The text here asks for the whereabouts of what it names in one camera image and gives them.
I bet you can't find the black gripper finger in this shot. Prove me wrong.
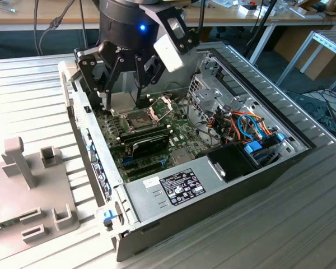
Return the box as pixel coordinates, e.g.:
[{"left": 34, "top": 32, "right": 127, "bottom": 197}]
[
  {"left": 133, "top": 52, "right": 165, "bottom": 103},
  {"left": 73, "top": 45, "right": 126, "bottom": 110}
]

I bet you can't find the silver CPU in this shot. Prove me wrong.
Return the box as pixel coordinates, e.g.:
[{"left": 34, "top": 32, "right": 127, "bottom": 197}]
[{"left": 110, "top": 92, "right": 137, "bottom": 116}]

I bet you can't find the metal socket cover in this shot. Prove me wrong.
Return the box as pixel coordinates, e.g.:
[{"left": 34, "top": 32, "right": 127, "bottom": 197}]
[{"left": 147, "top": 95, "right": 175, "bottom": 124}]

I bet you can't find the black RAM slot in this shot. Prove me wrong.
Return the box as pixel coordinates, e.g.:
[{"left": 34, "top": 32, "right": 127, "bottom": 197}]
[
  {"left": 118, "top": 124, "right": 170, "bottom": 138},
  {"left": 120, "top": 128, "right": 174, "bottom": 144},
  {"left": 136, "top": 96, "right": 153, "bottom": 110}
]

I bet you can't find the black graphics card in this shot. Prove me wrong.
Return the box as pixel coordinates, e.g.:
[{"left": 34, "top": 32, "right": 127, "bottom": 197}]
[{"left": 124, "top": 133, "right": 170, "bottom": 159}]

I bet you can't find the green motherboard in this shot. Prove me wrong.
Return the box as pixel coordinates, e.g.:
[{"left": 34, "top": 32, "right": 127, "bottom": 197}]
[{"left": 94, "top": 94, "right": 222, "bottom": 182}]

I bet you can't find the metal disk bay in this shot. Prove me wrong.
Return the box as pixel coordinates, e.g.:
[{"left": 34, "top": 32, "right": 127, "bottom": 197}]
[{"left": 186, "top": 73, "right": 236, "bottom": 124}]

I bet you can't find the wooden desk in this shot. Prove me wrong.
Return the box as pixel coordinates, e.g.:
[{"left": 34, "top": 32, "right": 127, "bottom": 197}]
[
  {"left": 0, "top": 0, "right": 101, "bottom": 31},
  {"left": 181, "top": 0, "right": 336, "bottom": 65}
]

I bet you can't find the silver chipset heatsink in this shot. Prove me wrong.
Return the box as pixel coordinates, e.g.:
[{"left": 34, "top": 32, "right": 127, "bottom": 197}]
[{"left": 170, "top": 149, "right": 193, "bottom": 166}]

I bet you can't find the black expansion slot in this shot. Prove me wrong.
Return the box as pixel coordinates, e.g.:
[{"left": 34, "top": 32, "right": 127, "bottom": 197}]
[
  {"left": 125, "top": 167, "right": 161, "bottom": 180},
  {"left": 122, "top": 159, "right": 165, "bottom": 172}
]

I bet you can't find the grey power supply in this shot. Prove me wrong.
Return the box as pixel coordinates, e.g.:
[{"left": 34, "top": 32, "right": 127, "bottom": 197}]
[{"left": 120, "top": 155, "right": 230, "bottom": 225}]

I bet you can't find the black tripod pole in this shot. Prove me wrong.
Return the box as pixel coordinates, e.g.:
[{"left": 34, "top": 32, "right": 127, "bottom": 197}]
[{"left": 245, "top": 0, "right": 278, "bottom": 55}]

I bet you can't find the blue disk carrier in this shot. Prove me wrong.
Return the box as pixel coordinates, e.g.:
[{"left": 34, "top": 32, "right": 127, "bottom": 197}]
[{"left": 244, "top": 133, "right": 286, "bottom": 169}]

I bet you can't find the grey parts rack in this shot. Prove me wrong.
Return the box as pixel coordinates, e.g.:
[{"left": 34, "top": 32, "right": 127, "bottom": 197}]
[{"left": 0, "top": 136, "right": 81, "bottom": 254}]

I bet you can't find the blue case latch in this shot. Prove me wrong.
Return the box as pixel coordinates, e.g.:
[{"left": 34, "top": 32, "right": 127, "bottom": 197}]
[{"left": 100, "top": 209, "right": 116, "bottom": 225}]

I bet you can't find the black open PC case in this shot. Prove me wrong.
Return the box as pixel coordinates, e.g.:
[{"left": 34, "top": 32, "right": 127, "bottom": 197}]
[{"left": 58, "top": 41, "right": 317, "bottom": 263}]

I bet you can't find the green RAM stick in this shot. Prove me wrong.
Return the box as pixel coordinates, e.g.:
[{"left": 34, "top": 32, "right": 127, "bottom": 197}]
[{"left": 0, "top": 217, "right": 21, "bottom": 234}]

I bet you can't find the black floor stand base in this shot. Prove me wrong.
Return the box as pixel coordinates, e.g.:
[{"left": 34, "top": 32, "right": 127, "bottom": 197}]
[{"left": 285, "top": 88, "right": 336, "bottom": 138}]

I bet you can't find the wrist camera with black bracket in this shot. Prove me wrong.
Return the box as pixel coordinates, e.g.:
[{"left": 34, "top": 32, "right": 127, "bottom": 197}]
[{"left": 153, "top": 10, "right": 201, "bottom": 73}]

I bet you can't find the thick black cable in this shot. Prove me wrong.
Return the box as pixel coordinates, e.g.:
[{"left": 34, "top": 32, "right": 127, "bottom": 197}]
[{"left": 78, "top": 0, "right": 88, "bottom": 54}]

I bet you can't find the black internal cable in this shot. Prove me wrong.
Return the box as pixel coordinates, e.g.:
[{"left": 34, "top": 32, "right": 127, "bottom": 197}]
[{"left": 164, "top": 81, "right": 222, "bottom": 146}]

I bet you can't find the orange wire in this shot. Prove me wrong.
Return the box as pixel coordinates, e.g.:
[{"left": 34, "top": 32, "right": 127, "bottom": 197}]
[{"left": 231, "top": 111, "right": 272, "bottom": 135}]

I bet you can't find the blue wire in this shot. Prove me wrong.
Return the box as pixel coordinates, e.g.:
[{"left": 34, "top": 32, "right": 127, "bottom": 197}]
[{"left": 237, "top": 113, "right": 260, "bottom": 141}]

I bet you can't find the aluminium profile frame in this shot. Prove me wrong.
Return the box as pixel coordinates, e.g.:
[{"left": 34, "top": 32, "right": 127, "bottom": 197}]
[{"left": 276, "top": 30, "right": 336, "bottom": 93}]

